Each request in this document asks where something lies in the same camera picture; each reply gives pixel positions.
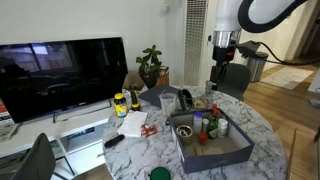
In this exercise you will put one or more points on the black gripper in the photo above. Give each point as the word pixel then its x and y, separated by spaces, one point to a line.
pixel 222 55

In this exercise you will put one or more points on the translucent plastic measuring cup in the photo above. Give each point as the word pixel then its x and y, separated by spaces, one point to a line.
pixel 167 103

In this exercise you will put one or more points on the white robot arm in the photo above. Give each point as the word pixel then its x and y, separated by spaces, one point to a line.
pixel 226 16

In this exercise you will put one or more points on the dark blue cardboard box container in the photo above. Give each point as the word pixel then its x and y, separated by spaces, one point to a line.
pixel 213 160

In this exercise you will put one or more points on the small clear glass jar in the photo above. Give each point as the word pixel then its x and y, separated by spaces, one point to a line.
pixel 209 90

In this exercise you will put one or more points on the grey upholstered chair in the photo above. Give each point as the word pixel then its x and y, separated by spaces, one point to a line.
pixel 238 80

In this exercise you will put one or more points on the red capped sauce bottle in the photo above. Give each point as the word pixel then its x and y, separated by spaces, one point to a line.
pixel 214 107

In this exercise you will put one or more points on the clear plastic battery box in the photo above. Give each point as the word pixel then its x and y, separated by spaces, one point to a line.
pixel 201 103

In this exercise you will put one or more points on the black curved case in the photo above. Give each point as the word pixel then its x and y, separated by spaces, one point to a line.
pixel 185 99

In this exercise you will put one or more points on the stainless steel trash can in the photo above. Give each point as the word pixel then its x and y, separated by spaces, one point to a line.
pixel 257 66

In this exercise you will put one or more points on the small white bottle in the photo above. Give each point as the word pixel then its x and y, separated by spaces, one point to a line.
pixel 205 125

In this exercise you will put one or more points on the white bottle with blue cap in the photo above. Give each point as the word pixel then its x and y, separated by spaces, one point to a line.
pixel 198 123

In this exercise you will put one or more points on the white plastic jar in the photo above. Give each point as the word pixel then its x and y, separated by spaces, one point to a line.
pixel 222 128

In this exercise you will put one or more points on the green glass bottle red cap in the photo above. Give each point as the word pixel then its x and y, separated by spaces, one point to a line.
pixel 213 128

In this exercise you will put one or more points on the orange box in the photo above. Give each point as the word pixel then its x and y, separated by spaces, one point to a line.
pixel 164 76

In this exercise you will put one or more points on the small jar with red lid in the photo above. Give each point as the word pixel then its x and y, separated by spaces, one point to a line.
pixel 202 138

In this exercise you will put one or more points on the dark grey notebook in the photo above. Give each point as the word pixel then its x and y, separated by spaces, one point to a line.
pixel 156 95

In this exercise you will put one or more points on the brass tin can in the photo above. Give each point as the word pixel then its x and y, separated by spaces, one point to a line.
pixel 184 133

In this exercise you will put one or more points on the beige floor rug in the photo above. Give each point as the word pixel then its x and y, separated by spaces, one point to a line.
pixel 286 77

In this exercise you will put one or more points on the green potted plant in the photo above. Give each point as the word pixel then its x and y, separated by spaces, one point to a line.
pixel 150 65

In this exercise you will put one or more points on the yellow and black flashlight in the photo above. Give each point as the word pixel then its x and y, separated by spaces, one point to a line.
pixel 135 98

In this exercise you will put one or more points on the red and white packet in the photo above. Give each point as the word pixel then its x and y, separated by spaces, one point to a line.
pixel 149 130

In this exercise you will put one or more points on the white paper napkin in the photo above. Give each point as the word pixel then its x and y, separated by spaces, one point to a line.
pixel 132 123

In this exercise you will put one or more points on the yellow vitamin bottle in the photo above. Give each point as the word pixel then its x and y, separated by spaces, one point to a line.
pixel 120 106

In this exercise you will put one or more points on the green round lid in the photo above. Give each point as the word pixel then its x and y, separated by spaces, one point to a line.
pixel 160 174

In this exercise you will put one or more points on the black remote control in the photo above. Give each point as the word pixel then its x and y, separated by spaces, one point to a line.
pixel 114 141

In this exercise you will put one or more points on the white television stand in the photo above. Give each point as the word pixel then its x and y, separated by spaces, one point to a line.
pixel 83 146

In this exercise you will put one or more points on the black flat screen television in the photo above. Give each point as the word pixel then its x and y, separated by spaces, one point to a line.
pixel 63 76

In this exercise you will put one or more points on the black dining chair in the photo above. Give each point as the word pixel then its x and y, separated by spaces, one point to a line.
pixel 36 161

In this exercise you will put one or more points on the stack of magazines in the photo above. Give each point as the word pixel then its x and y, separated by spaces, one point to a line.
pixel 6 130

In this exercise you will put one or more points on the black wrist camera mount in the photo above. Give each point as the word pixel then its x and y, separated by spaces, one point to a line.
pixel 248 48

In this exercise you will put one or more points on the white wall heater grille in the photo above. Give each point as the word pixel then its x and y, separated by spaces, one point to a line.
pixel 196 40

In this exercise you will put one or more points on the white wall thermostat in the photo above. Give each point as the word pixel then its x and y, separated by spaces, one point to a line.
pixel 166 8

